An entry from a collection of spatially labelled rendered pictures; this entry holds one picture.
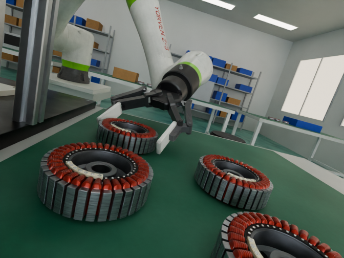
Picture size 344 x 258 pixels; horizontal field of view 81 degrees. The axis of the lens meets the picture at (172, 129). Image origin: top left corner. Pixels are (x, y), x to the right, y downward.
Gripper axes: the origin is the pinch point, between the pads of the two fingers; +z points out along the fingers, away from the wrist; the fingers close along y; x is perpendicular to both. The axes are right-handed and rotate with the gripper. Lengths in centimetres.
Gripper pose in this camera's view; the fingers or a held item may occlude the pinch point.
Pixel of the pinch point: (130, 132)
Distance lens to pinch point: 39.7
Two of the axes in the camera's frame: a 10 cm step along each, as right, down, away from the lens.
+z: -4.4, 5.6, -7.0
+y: -8.9, -3.2, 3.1
